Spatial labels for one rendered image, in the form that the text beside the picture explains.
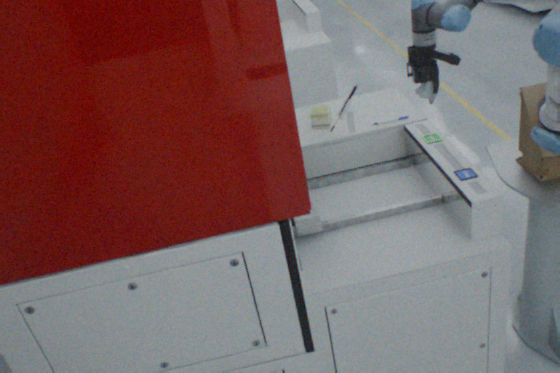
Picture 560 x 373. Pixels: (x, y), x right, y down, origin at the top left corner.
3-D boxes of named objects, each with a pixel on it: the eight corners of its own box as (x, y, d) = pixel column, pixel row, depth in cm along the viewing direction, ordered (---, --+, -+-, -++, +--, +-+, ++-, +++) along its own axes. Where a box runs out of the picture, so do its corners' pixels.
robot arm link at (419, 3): (424, -1, 160) (403, -4, 166) (425, 36, 165) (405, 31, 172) (443, -8, 163) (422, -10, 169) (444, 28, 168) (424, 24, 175)
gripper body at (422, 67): (407, 78, 182) (405, 43, 176) (431, 73, 182) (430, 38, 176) (415, 86, 175) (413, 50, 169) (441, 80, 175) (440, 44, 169)
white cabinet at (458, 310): (335, 466, 194) (301, 299, 154) (289, 289, 278) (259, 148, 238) (505, 422, 197) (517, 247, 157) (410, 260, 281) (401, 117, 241)
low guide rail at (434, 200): (293, 239, 177) (291, 231, 176) (291, 235, 179) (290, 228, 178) (440, 204, 180) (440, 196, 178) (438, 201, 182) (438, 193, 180)
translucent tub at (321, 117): (311, 129, 211) (309, 113, 207) (314, 121, 217) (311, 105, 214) (330, 128, 209) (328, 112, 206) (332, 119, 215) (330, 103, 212)
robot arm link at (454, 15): (475, -8, 154) (445, -12, 163) (450, 18, 153) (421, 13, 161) (482, 13, 159) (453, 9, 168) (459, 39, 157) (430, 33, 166)
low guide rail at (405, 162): (280, 196, 201) (278, 189, 199) (279, 193, 202) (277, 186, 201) (411, 166, 203) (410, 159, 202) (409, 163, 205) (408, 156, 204)
